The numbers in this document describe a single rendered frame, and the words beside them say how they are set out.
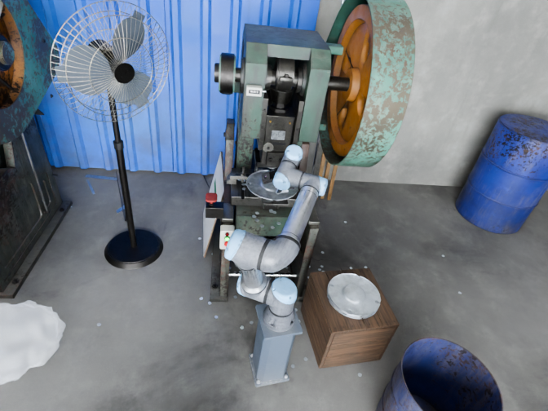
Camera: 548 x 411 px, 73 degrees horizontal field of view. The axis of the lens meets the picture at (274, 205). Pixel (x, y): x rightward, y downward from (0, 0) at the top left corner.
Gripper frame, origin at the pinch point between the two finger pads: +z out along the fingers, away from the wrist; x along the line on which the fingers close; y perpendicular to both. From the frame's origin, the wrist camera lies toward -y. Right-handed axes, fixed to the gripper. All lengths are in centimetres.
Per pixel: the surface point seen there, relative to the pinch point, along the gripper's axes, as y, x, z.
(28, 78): -126, 68, 1
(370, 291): 55, -45, 34
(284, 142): 5.9, 26.8, -5.3
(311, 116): 16.3, 29.4, -23.3
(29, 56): -125, 78, -5
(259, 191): -6.2, 7.3, 12.6
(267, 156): -2.4, 21.3, 0.6
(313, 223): 24.4, -7.8, 22.8
